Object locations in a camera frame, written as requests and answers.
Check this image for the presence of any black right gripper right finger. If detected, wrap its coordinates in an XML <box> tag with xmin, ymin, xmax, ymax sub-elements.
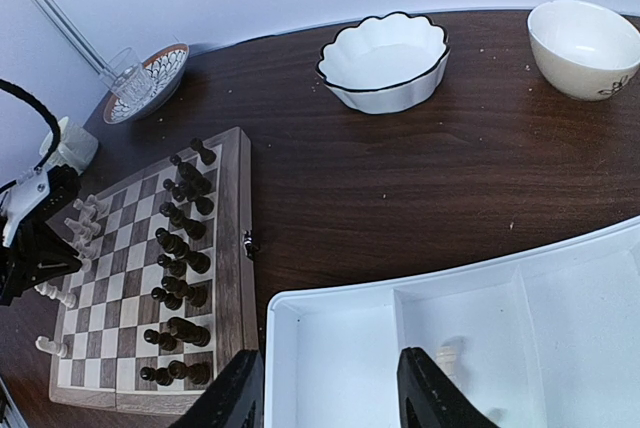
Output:
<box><xmin>397</xmin><ymin>347</ymin><xmax>496</xmax><ymax>428</ymax></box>

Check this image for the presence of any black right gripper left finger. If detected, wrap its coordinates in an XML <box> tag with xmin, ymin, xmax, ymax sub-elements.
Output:
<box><xmin>170</xmin><ymin>349</ymin><xmax>264</xmax><ymax>428</ymax></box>

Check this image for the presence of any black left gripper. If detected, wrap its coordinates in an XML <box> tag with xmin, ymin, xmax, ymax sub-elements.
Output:
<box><xmin>1</xmin><ymin>220</ymin><xmax>82</xmax><ymax>306</ymax></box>

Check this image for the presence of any white chess knight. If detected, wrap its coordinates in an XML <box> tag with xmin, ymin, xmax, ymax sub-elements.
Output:
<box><xmin>64</xmin><ymin>218</ymin><xmax>101</xmax><ymax>238</ymax></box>

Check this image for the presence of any white chess rook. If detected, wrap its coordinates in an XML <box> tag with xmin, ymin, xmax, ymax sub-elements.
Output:
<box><xmin>72</xmin><ymin>195</ymin><xmax>110</xmax><ymax>216</ymax></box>

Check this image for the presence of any white chess queen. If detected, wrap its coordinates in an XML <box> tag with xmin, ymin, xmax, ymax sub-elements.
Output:
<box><xmin>35</xmin><ymin>336</ymin><xmax>68</xmax><ymax>358</ymax></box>

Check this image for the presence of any pile of white chess pieces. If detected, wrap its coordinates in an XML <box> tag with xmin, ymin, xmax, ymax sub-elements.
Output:
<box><xmin>435</xmin><ymin>338</ymin><xmax>464</xmax><ymax>381</ymax></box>

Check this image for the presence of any wooden chess board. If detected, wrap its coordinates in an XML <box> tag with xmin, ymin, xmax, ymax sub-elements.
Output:
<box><xmin>49</xmin><ymin>128</ymin><xmax>258</xmax><ymax>415</ymax></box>

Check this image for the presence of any dark chess pieces row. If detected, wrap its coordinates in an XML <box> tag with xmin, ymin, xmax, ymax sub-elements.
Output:
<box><xmin>134</xmin><ymin>160</ymin><xmax>219</xmax><ymax>394</ymax></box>

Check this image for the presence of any dark chess pawn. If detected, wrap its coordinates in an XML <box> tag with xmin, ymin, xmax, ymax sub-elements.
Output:
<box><xmin>169</xmin><ymin>154</ymin><xmax>188</xmax><ymax>176</ymax></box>

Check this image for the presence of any dark chess piece corner rook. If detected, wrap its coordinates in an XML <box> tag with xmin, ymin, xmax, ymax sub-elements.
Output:
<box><xmin>190</xmin><ymin>137</ymin><xmax>217</xmax><ymax>166</ymax></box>

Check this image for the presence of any cream ceramic mug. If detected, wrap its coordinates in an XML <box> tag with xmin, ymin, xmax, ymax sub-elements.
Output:
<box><xmin>45</xmin><ymin>116</ymin><xmax>99</xmax><ymax>175</ymax></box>

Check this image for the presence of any white plastic divided tray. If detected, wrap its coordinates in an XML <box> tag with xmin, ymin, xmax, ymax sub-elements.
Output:
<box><xmin>264</xmin><ymin>218</ymin><xmax>639</xmax><ymax>427</ymax></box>

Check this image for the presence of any clear drinking glass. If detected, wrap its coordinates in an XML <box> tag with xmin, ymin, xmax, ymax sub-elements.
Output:
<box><xmin>104</xmin><ymin>47</ymin><xmax>154</xmax><ymax>108</ymax></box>

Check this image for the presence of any patterned brown rim plate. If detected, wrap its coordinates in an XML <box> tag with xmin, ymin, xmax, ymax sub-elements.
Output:
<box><xmin>99</xmin><ymin>43</ymin><xmax>190</xmax><ymax>125</ymax></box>

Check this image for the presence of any white scalloped bowl black rim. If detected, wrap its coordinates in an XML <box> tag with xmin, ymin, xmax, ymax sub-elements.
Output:
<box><xmin>316</xmin><ymin>12</ymin><xmax>451</xmax><ymax>115</ymax></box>

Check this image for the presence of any cream round bowl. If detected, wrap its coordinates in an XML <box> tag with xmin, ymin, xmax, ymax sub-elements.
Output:
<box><xmin>527</xmin><ymin>0</ymin><xmax>639</xmax><ymax>101</ymax></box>

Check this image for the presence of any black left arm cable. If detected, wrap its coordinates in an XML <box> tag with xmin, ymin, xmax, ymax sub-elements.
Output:
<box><xmin>0</xmin><ymin>78</ymin><xmax>64</xmax><ymax>174</ymax></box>

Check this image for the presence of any left aluminium frame post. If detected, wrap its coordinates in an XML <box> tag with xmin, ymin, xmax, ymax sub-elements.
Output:
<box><xmin>31</xmin><ymin>0</ymin><xmax>109</xmax><ymax>82</ymax></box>

